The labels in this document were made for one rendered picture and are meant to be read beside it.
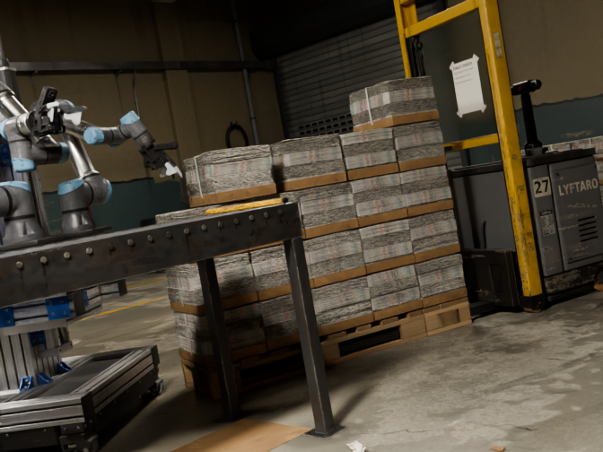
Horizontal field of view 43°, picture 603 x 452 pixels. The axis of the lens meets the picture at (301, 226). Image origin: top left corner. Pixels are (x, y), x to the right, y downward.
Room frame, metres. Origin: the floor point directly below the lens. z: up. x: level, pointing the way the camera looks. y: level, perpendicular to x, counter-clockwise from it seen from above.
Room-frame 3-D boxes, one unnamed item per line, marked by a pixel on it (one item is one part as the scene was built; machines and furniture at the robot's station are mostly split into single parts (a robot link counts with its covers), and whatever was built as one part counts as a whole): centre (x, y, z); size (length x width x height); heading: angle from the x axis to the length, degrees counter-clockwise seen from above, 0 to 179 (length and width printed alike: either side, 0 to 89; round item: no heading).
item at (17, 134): (2.67, 0.92, 1.21); 0.11 x 0.08 x 0.09; 56
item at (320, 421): (2.59, 0.04, 0.34); 0.06 x 0.06 x 0.68; 45
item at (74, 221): (3.42, 0.99, 0.87); 0.15 x 0.15 x 0.10
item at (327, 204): (3.67, 0.07, 0.42); 1.17 x 0.39 x 0.83; 117
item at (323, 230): (3.67, 0.07, 0.40); 1.16 x 0.38 x 0.51; 117
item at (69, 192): (3.42, 0.98, 0.98); 0.13 x 0.12 x 0.14; 150
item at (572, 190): (4.37, -1.29, 0.40); 0.69 x 0.55 x 0.80; 27
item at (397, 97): (4.00, -0.57, 0.65); 0.39 x 0.30 x 1.29; 27
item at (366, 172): (3.87, -0.31, 0.86); 0.38 x 0.29 x 0.04; 26
